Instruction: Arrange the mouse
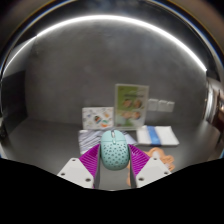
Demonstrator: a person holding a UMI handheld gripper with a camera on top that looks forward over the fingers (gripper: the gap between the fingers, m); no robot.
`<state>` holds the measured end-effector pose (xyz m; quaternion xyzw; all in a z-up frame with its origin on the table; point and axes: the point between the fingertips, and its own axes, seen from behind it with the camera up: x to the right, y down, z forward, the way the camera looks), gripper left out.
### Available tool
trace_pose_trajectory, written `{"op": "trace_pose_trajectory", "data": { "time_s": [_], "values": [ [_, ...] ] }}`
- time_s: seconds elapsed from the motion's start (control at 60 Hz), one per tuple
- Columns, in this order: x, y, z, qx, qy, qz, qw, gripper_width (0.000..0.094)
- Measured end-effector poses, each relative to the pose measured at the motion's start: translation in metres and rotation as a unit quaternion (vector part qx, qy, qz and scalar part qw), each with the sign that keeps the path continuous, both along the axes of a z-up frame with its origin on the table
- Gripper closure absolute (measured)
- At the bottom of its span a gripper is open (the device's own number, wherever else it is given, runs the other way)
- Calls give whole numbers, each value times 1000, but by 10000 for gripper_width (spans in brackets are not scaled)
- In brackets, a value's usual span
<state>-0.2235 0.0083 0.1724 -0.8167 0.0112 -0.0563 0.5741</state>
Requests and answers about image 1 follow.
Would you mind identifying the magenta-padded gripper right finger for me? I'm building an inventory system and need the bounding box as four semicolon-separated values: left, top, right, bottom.
127;143;172;189

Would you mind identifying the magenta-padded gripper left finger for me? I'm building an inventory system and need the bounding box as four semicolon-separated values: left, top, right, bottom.
57;143;102;190

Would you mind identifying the mint green perforated computer mouse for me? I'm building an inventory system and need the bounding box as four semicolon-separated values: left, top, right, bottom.
99;129;131;172

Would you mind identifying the orange cat-shaped mouse pad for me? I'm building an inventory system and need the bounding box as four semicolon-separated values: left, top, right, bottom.
126;147;175;187

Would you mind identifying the grey striped book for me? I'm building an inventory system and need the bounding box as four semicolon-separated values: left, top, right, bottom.
77;129;138;155

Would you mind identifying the white book with blue band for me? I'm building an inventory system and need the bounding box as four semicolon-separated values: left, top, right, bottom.
135;125;181;147

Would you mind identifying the white card with colourful stickers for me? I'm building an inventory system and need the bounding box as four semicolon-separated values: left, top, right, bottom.
81;106;115;131

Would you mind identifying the green menu sign stand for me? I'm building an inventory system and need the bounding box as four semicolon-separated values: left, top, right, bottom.
113;83;150;131

